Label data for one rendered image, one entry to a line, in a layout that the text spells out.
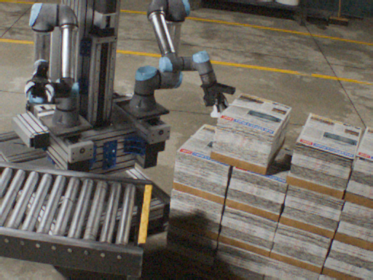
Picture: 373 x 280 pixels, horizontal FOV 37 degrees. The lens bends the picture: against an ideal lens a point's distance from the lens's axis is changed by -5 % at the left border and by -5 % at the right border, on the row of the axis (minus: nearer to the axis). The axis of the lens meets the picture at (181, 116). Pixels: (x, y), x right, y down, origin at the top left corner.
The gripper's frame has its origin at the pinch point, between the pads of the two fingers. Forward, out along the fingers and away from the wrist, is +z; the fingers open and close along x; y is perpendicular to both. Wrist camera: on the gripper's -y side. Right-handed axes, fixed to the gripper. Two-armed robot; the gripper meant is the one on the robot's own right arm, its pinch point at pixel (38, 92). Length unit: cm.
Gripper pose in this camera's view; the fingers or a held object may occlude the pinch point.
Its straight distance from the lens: 242.7
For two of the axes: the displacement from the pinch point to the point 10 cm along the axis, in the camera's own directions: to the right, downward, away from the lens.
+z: 1.9, 4.5, -8.7
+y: -2.5, 8.8, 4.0
